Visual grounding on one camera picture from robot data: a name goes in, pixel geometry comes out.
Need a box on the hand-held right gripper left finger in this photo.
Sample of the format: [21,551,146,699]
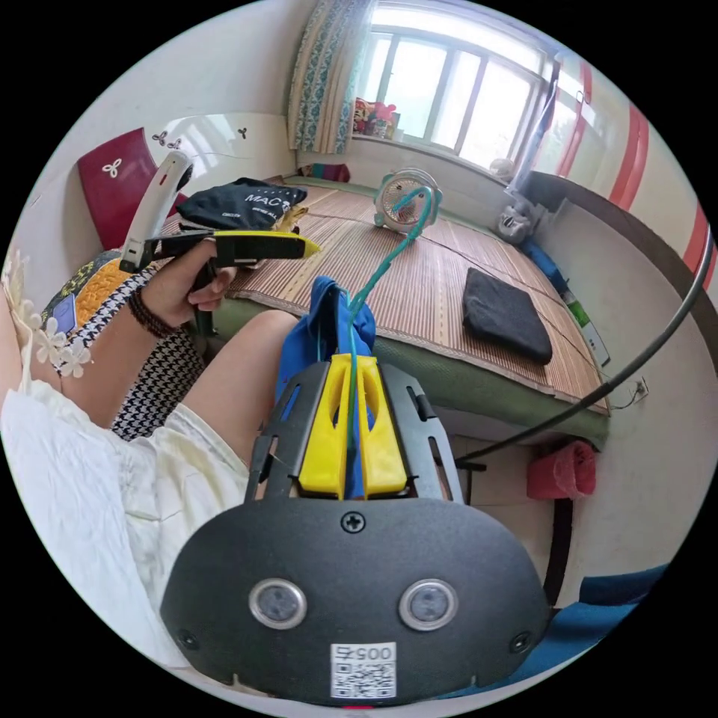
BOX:
[298,353,355,500]

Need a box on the window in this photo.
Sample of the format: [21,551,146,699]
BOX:
[351,19,559,172]

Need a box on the person's left forearm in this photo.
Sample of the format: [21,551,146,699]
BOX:
[55,284,176,430]

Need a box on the blue short sleeve shirt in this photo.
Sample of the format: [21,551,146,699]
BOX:
[273,274,672,705]

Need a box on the person's left hand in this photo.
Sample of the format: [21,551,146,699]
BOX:
[142,237,239,331]

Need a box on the pile of clothes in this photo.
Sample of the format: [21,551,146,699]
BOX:
[176,177,310,234]

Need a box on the person's body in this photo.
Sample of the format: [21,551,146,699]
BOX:
[0,246,299,677]

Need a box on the black cable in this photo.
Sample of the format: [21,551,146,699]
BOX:
[452,221,718,470]

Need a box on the colourful folded blanket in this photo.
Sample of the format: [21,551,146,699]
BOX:
[295,162,353,184]

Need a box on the teal wire clothes hanger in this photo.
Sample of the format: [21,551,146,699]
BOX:
[313,186,440,449]

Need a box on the small white table fan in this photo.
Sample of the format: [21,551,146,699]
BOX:
[373,167,445,234]

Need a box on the patterned teal curtain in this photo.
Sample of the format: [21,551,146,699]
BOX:
[286,0,375,156]

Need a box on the bed with woven mat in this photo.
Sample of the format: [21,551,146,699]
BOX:
[76,111,613,452]

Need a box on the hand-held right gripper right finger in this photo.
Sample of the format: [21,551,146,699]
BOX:
[355,354,409,499]

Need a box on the white wardrobe with red stripes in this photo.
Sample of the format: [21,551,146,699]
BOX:
[552,53,718,292]

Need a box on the folded black garment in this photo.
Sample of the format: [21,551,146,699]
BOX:
[461,266,555,366]

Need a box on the patchwork quilt with houndstooth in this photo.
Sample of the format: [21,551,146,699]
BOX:
[42,246,206,442]

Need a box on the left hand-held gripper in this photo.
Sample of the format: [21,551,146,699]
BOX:
[144,228,323,339]

